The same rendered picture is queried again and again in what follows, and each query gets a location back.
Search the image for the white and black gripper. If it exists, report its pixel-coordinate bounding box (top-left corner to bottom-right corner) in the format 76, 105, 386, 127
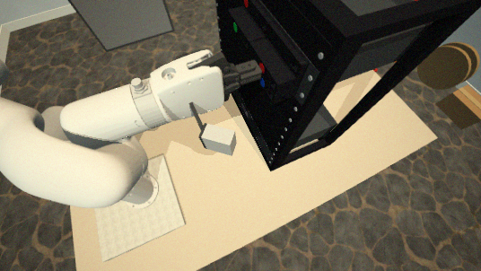
149, 50, 262, 123

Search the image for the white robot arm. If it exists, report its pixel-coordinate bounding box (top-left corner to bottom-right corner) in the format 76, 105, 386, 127
0, 78, 237, 209

